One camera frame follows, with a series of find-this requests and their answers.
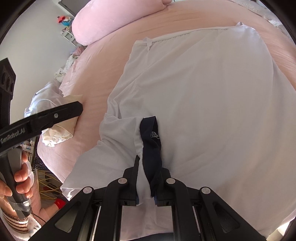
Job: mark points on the white shelf rack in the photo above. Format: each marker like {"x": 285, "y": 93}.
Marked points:
{"x": 68, "y": 36}

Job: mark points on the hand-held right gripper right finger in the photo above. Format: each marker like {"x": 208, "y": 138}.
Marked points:
{"x": 163, "y": 187}

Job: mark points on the grey door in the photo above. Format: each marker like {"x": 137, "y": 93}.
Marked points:
{"x": 69, "y": 3}

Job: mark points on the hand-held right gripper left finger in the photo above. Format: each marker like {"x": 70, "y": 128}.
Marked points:
{"x": 131, "y": 185}

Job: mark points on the clothes heap beside bed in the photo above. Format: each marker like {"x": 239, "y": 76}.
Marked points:
{"x": 67, "y": 67}

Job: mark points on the large pink pillow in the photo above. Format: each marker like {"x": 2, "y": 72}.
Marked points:
{"x": 99, "y": 25}

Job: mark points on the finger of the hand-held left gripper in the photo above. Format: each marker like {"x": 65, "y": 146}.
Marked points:
{"x": 60, "y": 114}

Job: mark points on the red and blue doll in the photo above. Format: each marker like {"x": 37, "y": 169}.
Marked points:
{"x": 63, "y": 20}

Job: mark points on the white shirt with navy trim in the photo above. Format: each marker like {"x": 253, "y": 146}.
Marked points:
{"x": 208, "y": 92}

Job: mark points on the crumpled white cloth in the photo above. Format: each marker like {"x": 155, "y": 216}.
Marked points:
{"x": 44, "y": 97}

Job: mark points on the pink bed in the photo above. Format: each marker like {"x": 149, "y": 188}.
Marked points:
{"x": 111, "y": 53}

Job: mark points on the person's left hand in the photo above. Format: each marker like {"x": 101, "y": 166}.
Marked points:
{"x": 24, "y": 180}

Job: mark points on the red slipper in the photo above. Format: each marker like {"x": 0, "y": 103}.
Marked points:
{"x": 59, "y": 203}

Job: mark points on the cream cloth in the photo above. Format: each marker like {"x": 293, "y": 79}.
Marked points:
{"x": 62, "y": 134}

